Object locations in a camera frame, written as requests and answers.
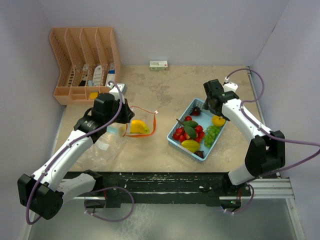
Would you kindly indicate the peach desk organizer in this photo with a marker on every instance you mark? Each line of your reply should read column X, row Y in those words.
column 75, row 46

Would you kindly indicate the yellow grey eraser block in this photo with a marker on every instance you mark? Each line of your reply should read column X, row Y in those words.
column 93, row 95

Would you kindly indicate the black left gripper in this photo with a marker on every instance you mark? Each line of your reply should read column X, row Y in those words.
column 127, row 113

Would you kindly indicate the yellow banana bunch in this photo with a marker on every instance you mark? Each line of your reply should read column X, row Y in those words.
column 137, row 127

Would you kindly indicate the black grey scraper tool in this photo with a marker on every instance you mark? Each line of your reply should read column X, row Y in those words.
column 84, row 76

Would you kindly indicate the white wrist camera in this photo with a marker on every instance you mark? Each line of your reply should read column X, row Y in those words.
column 121, row 88
column 229, row 86

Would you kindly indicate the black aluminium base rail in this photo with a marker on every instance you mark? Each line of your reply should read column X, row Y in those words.
column 189, row 188

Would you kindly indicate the clear blue-zipper bag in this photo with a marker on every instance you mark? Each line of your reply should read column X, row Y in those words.
column 112, row 130

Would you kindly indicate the white blue boxed item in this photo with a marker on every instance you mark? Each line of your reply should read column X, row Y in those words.
column 111, row 75

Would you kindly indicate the yellow mango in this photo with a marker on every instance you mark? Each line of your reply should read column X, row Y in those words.
column 218, row 121

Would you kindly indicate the clear orange-zipper bag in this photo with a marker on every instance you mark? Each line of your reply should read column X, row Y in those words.
column 108, row 147

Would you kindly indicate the dark purple plum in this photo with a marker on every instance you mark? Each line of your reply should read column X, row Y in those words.
column 199, row 153

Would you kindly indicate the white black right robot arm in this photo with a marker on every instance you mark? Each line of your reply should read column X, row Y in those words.
column 264, row 154

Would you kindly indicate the green grape bunch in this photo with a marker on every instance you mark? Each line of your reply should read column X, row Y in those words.
column 211, row 133

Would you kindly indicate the yellow star fruit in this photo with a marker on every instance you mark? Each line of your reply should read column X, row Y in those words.
column 191, row 145

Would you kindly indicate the green white small box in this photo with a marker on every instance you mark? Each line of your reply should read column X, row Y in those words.
column 158, row 65

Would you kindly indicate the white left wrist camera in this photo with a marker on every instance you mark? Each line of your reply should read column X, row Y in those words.
column 121, row 88

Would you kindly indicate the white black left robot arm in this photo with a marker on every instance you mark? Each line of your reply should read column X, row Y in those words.
column 44, row 192

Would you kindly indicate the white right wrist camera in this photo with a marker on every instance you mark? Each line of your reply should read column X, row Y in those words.
column 229, row 86

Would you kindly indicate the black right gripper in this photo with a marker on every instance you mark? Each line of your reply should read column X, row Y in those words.
column 206, row 106

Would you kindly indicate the white striped card pack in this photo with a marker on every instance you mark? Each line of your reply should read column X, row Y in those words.
column 97, row 75

